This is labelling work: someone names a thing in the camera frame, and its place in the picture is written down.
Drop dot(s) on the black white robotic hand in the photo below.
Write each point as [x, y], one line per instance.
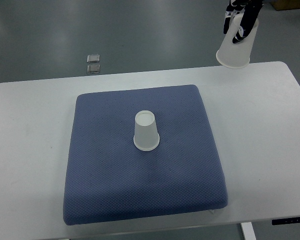
[251, 11]

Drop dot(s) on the white paper cup carried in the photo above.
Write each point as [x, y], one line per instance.
[236, 55]

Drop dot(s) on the cardboard box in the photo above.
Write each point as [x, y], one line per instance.
[282, 5]

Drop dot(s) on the upper metal floor plate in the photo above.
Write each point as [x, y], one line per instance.
[93, 58]

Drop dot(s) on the metal floor plate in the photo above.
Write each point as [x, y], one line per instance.
[93, 58]
[93, 68]

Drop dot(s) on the white paper cup on cushion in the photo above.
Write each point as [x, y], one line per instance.
[146, 137]

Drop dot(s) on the lower metal floor plate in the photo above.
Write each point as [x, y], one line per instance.
[93, 68]

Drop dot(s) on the black desk control panel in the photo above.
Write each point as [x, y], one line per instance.
[285, 221]

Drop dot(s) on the blue mesh seat cushion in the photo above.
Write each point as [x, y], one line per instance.
[109, 179]

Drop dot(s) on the white table leg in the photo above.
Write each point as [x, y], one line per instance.
[248, 231]

